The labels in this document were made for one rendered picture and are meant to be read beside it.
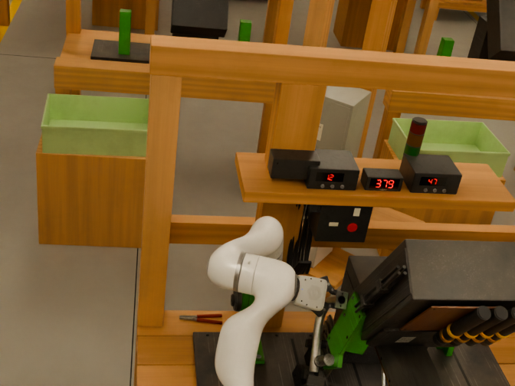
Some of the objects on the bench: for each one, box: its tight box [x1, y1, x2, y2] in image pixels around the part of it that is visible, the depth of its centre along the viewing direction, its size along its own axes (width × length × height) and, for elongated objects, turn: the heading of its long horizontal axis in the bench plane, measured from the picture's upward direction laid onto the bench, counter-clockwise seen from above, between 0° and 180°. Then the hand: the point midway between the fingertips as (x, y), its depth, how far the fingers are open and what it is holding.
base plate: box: [193, 332, 510, 386], centre depth 257 cm, size 42×110×2 cm, turn 86°
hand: (336, 299), depth 238 cm, fingers closed on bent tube, 3 cm apart
